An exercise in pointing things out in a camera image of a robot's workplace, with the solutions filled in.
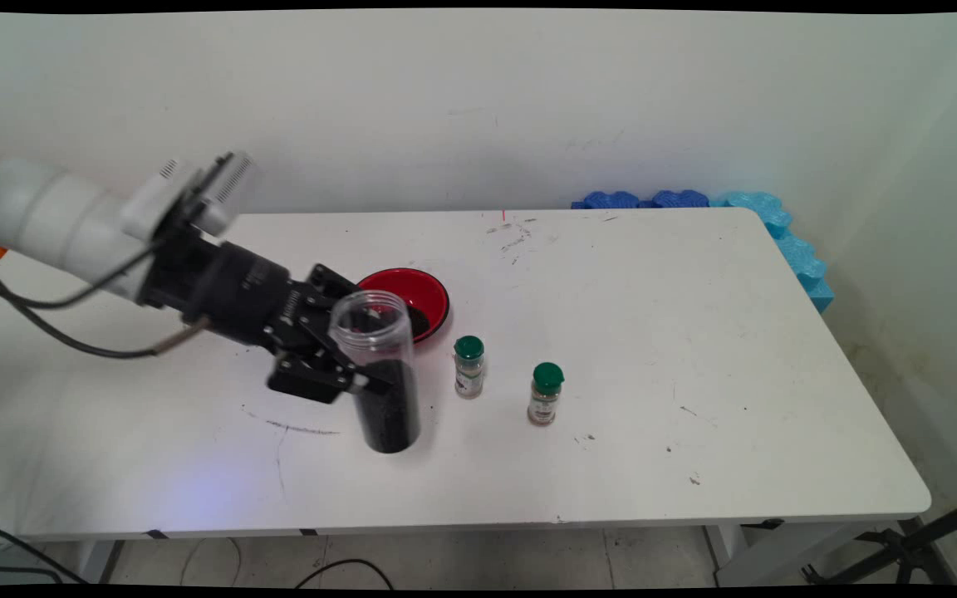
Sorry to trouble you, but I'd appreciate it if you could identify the black floor cable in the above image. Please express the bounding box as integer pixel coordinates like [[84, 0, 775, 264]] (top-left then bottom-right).
[[0, 513, 89, 584], [296, 558, 394, 591]]

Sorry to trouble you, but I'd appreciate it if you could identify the clear plastic jar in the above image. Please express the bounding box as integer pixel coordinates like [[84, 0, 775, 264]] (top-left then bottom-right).
[[327, 289, 423, 455]]

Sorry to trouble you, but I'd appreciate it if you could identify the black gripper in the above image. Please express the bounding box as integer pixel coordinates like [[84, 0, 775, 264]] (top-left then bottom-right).
[[179, 233, 392, 405]]

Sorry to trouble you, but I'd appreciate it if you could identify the white table leg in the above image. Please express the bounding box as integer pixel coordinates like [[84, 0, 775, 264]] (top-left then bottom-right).
[[707, 523, 903, 586], [80, 540, 124, 584]]

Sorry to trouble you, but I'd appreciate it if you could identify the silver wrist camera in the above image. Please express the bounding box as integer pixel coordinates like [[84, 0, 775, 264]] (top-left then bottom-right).
[[192, 152, 255, 238]]

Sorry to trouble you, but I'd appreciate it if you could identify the red bowl with black rim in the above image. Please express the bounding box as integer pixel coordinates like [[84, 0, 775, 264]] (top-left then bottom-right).
[[356, 267, 451, 344]]

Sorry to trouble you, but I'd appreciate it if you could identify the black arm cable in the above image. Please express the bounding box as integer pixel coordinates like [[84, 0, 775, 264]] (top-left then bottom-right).
[[0, 237, 164, 310]]

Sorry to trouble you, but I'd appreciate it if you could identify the black seed heap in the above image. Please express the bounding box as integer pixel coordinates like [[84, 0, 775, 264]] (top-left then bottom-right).
[[354, 359, 421, 454], [406, 303, 438, 340]]

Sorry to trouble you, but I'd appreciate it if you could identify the green-capped spice bottle, green label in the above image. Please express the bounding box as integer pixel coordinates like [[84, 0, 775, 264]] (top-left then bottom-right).
[[527, 362, 565, 427]]

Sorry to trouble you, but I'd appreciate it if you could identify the thin grey floor cable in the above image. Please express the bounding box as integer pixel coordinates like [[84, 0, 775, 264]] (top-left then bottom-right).
[[179, 538, 243, 586]]

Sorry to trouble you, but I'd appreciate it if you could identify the black tripod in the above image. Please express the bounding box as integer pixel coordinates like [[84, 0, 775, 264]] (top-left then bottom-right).
[[802, 492, 957, 586]]

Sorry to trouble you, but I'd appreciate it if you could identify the light blue foam strip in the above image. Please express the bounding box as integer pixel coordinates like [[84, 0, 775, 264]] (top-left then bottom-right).
[[711, 191, 835, 314]]

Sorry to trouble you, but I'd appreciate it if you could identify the green-capped spice bottle, dark picture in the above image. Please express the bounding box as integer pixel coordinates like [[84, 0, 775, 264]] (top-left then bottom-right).
[[454, 336, 486, 399]]

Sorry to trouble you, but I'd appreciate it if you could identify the black cable with metal plug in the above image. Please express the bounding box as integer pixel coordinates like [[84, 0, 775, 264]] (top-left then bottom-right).
[[0, 270, 212, 360]]

